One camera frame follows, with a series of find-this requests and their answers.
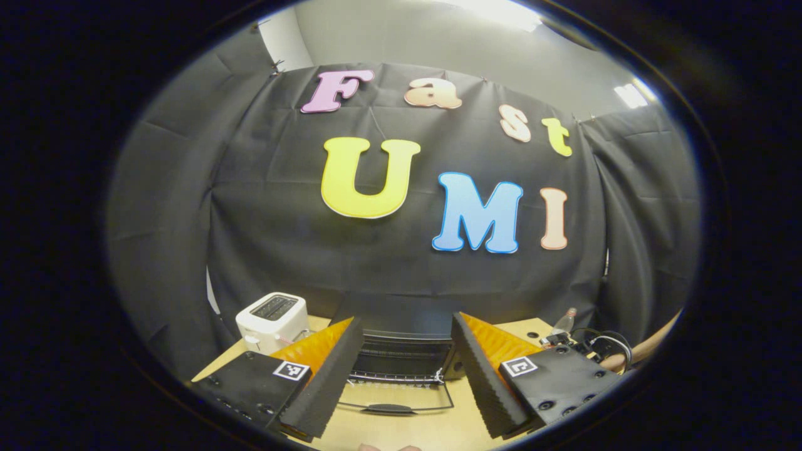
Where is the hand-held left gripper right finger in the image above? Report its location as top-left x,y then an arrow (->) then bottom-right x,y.
451,311 -> 625,440

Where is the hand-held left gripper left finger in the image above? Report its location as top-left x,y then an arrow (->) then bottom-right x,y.
190,316 -> 365,439

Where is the black electric oven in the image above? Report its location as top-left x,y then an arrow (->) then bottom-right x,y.
331,291 -> 467,417

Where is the metal oven rack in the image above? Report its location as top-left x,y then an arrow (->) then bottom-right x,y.
350,372 -> 452,385

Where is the clear water bottle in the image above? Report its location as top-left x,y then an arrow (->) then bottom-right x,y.
553,307 -> 578,336

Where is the white toaster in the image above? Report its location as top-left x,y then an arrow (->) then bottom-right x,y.
236,292 -> 311,355

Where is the small ceiling light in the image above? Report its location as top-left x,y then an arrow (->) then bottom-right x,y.
614,81 -> 650,109

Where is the large ceiling light panel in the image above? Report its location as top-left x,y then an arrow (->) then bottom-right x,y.
439,0 -> 543,32

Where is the black cable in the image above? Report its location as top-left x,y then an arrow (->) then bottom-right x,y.
576,327 -> 633,364

